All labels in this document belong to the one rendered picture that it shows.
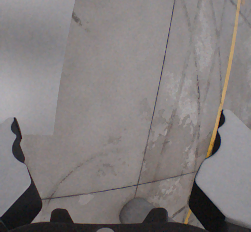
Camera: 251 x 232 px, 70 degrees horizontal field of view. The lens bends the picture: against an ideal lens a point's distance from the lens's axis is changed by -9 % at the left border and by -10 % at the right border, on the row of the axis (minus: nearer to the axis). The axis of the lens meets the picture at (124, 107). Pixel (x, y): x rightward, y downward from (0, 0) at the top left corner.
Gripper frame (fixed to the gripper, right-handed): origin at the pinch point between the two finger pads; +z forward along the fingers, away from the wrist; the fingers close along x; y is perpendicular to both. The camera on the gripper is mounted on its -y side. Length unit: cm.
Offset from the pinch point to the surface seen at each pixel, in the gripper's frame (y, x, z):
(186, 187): 195, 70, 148
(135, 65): 36, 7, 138
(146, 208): 155, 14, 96
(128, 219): 163, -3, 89
